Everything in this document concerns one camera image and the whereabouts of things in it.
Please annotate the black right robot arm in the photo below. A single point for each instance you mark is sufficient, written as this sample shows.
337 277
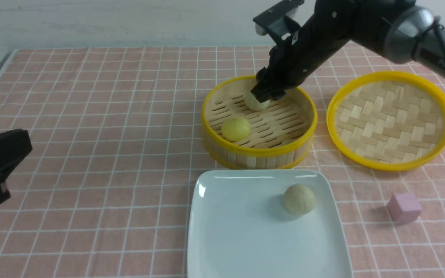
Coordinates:
398 30

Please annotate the pink cube block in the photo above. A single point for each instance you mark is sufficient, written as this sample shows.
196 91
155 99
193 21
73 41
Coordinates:
404 208

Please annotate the yellow steamed bun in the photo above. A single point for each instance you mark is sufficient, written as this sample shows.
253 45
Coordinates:
235 129

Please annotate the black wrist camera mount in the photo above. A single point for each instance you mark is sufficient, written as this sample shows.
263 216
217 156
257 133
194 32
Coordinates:
277 21

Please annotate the yellow-rimmed woven steamer lid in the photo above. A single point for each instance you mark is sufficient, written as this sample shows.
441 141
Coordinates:
388 120

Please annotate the yellow-rimmed bamboo steamer basket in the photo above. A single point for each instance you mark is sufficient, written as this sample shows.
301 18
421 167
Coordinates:
280 135

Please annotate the white square plate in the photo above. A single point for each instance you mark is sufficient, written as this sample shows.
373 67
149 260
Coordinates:
238 228

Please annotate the pink checkered tablecloth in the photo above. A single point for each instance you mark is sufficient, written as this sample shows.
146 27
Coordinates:
117 149

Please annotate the white steamed bun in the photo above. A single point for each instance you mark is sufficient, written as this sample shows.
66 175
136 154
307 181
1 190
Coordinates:
253 104
298 200

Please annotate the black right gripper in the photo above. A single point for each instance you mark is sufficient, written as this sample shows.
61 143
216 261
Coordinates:
327 30

